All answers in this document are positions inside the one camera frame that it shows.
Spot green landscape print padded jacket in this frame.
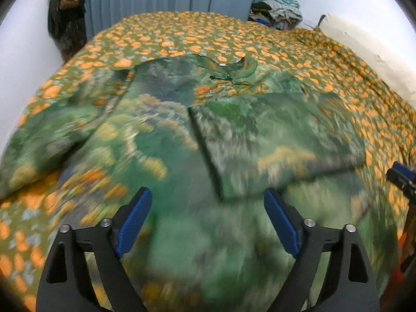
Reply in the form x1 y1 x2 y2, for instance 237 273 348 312
0 54 401 312

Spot pile of clothes by bed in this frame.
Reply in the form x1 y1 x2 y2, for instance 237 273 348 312
248 0 303 30

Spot clothes hanging on coat rack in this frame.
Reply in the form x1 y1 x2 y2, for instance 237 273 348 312
48 0 87 63

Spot orange fluffy garment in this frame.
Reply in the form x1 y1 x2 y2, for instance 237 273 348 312
378 207 416 312

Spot orange floral green duvet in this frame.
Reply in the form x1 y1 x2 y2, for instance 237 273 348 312
0 10 416 312

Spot cream pillow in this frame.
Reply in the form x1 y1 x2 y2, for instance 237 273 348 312
319 14 415 106

